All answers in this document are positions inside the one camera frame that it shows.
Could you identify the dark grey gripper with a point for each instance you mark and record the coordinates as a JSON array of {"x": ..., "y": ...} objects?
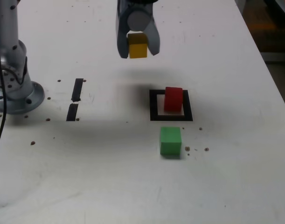
[{"x": 137, "y": 6}]

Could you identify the yellow cube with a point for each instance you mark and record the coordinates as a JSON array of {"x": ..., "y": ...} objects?
[{"x": 137, "y": 50}]

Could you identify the red cube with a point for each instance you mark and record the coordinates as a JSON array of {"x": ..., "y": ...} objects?
[{"x": 172, "y": 100}]

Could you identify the green cube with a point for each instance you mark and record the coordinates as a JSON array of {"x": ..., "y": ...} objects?
[{"x": 170, "y": 144}]

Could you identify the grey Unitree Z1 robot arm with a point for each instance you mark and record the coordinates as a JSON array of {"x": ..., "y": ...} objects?
[{"x": 9, "y": 35}]

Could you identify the black tape square outline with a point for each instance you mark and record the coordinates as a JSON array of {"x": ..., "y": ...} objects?
[{"x": 154, "y": 105}]

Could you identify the black tape strip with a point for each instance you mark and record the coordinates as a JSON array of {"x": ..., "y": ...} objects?
[{"x": 77, "y": 89}]

